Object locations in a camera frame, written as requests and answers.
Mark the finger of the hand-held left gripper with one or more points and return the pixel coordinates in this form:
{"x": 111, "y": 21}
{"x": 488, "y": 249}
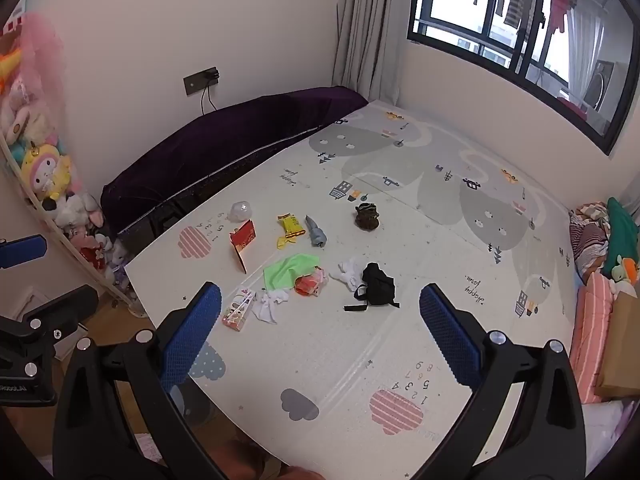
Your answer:
{"x": 65, "y": 301}
{"x": 22, "y": 251}

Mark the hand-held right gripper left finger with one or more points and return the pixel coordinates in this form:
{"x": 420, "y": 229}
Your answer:
{"x": 192, "y": 335}

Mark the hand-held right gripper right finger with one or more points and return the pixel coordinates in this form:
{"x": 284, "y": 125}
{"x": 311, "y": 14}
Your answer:
{"x": 450, "y": 335}

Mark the clear plastic ball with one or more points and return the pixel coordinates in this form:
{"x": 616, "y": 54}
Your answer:
{"x": 239, "y": 211}

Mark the yellow snack packet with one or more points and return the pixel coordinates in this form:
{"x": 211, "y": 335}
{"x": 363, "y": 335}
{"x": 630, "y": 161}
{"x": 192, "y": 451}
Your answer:
{"x": 291, "y": 225}

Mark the white storage rack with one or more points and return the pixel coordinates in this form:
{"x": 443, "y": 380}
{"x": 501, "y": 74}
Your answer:
{"x": 75, "y": 255}

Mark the pink drink carton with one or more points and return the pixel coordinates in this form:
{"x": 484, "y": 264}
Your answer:
{"x": 238, "y": 312}

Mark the pile of plush toys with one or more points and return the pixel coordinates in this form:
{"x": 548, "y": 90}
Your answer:
{"x": 45, "y": 175}

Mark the white crumpled tissue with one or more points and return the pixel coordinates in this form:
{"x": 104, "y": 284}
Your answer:
{"x": 267, "y": 306}

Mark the printed play mat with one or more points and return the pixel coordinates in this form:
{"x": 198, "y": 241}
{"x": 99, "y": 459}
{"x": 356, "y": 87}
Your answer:
{"x": 425, "y": 245}

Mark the red paper packet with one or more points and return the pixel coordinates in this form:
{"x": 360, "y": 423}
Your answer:
{"x": 243, "y": 240}

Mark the green cloth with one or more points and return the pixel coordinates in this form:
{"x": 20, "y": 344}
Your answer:
{"x": 287, "y": 270}

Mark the white sock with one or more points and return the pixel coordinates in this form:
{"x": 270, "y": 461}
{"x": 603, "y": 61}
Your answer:
{"x": 350, "y": 272}

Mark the red plastic wrapper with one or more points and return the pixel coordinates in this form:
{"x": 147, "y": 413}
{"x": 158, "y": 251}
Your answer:
{"x": 310, "y": 284}

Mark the yellow mesh bow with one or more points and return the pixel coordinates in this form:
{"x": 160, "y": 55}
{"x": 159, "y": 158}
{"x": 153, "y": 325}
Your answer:
{"x": 283, "y": 244}

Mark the pink striped blanket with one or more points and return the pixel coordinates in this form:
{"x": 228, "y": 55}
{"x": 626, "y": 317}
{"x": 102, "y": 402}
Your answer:
{"x": 592, "y": 330}

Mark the brown rolled sock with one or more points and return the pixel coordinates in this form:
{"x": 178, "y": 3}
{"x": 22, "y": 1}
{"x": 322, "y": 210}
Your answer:
{"x": 366, "y": 216}

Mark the grey knitted sock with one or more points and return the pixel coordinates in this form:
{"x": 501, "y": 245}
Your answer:
{"x": 316, "y": 234}

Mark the plaid striped quilt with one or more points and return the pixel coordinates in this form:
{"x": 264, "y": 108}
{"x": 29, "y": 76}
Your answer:
{"x": 589, "y": 240}

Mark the small carrot plush toy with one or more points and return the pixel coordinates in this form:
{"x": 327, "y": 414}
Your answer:
{"x": 626, "y": 269}

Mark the pink mesh net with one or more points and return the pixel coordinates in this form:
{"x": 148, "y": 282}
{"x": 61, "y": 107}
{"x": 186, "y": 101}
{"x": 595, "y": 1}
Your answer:
{"x": 42, "y": 55}

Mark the green pillow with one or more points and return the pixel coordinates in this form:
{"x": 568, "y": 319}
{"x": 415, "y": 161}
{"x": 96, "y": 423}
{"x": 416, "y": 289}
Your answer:
{"x": 622, "y": 230}

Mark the purple velvet blanket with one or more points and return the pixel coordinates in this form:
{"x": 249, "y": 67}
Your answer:
{"x": 225, "y": 135}

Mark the grey washing machine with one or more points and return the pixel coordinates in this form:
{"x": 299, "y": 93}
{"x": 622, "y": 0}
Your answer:
{"x": 599, "y": 85}

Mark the beige curtain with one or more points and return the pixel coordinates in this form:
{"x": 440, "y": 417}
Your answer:
{"x": 370, "y": 35}

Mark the black framed window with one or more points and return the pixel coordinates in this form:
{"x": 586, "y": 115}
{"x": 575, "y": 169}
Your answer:
{"x": 442, "y": 7}

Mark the row of hanging laundry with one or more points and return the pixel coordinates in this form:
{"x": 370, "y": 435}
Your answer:
{"x": 520, "y": 2}

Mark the grey wall socket plate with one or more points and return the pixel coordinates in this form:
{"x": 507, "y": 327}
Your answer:
{"x": 196, "y": 83}

